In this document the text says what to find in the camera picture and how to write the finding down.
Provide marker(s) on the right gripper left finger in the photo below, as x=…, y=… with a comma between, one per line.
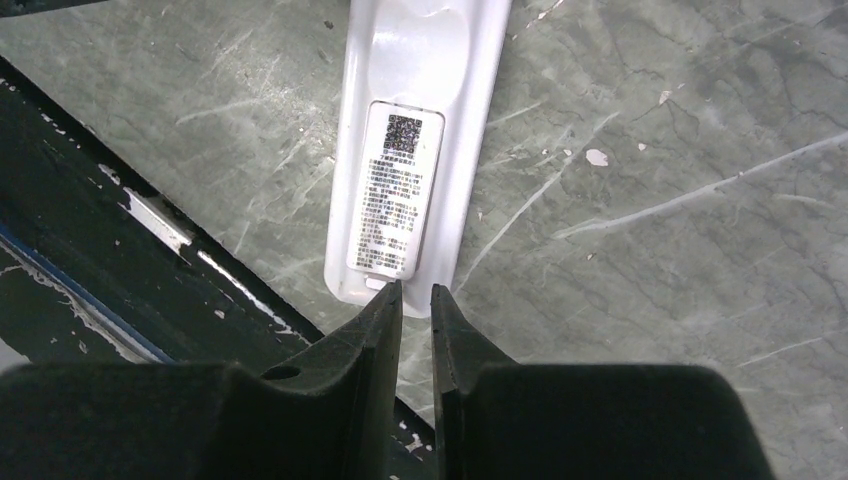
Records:
x=325, y=413

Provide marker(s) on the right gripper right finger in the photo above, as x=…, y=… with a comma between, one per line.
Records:
x=497, y=418

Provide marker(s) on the white remote control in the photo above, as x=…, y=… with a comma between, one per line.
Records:
x=417, y=86

